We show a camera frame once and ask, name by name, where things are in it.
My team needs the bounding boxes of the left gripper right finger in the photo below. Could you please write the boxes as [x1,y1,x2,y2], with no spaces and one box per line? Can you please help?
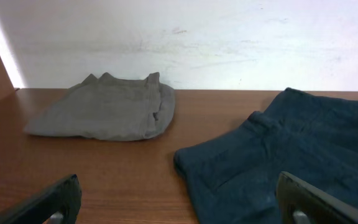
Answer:
[275,172,358,224]

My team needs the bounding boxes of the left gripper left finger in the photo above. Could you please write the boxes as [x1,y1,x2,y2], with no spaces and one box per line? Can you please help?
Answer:
[0,174,82,224]

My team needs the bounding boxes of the navy blue shorts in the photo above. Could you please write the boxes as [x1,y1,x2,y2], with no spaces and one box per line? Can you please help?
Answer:
[173,88,358,223]

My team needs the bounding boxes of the folded grey shorts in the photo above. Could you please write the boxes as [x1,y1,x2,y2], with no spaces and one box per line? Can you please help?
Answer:
[24,72,175,141]

